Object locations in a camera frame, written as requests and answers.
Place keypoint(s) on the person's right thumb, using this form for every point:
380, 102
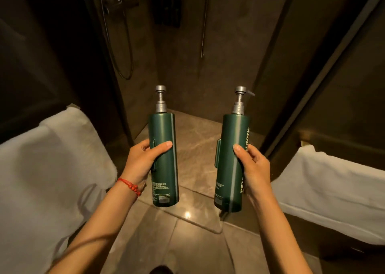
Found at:
239, 154

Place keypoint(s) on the green pump bottle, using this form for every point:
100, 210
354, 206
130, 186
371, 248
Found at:
164, 159
230, 162

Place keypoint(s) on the person's right hand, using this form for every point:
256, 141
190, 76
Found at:
255, 171

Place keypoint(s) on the person's right forearm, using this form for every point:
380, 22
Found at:
279, 237

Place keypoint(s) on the metal shower rail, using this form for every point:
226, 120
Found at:
205, 18

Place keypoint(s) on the person's left thumb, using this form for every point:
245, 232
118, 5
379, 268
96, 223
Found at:
161, 149

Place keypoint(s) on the person's left forearm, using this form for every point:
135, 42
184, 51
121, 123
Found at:
96, 231

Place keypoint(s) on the white towel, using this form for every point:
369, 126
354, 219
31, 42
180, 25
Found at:
327, 192
45, 186

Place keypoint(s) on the glass shower door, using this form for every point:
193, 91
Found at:
315, 69

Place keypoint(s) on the shower head holder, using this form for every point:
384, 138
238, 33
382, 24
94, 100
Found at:
121, 4

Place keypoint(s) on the person's left hand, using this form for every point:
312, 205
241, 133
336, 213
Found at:
138, 162

